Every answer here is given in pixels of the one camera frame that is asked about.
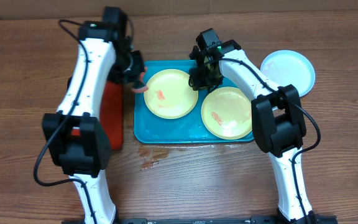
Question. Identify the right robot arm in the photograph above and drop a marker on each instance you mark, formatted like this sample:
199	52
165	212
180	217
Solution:
278	120

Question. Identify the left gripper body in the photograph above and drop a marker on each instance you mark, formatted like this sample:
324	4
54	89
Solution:
128	68

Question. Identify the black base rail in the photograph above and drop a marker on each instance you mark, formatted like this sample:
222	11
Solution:
256	219

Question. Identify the yellow-green plate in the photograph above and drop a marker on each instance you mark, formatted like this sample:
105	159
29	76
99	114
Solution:
169	95
226	113

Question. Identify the light blue plate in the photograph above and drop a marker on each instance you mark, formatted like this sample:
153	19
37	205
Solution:
286	67

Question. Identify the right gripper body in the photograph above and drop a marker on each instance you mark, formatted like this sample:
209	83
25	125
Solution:
206	79

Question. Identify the teal plastic serving tray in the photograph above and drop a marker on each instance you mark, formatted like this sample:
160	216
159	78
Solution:
151	129

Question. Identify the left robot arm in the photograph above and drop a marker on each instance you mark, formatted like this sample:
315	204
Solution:
98	44

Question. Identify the black tray with red liquid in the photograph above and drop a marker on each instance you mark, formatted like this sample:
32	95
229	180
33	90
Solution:
113	115

